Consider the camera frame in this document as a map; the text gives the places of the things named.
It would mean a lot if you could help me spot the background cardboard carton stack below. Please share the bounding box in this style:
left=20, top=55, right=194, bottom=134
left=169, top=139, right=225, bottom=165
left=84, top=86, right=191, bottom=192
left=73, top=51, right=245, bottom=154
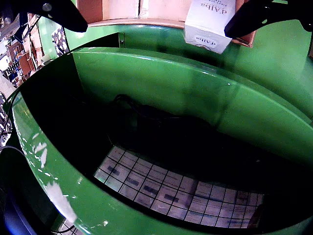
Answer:
left=4, top=14, right=45, bottom=86

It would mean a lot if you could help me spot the white d'Alba carton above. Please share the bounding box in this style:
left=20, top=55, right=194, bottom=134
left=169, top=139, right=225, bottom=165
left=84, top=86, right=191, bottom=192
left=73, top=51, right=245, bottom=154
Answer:
left=183, top=0, right=237, bottom=54

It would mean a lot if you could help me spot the green metal shelf unit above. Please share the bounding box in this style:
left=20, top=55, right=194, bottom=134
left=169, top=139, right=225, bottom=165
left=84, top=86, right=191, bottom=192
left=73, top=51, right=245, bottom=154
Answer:
left=3, top=24, right=313, bottom=235

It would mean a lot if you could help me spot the black wire mesh panel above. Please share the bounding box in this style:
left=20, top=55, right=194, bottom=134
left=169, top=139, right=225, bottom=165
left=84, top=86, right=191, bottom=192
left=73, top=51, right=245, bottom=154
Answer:
left=93, top=144, right=266, bottom=230

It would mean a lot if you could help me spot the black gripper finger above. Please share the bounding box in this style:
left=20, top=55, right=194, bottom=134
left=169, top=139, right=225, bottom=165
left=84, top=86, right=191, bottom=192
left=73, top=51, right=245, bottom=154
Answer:
left=0, top=0, right=89, bottom=33
left=224, top=0, right=313, bottom=39

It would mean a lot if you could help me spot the black patterned card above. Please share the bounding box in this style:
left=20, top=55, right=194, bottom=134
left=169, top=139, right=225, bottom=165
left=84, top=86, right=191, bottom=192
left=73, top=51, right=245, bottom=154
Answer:
left=51, top=25, right=70, bottom=54

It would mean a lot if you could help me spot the shallow cardboard tray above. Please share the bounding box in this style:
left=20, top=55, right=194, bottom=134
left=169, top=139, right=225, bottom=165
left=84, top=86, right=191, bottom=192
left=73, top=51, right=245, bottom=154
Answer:
left=75, top=0, right=256, bottom=48

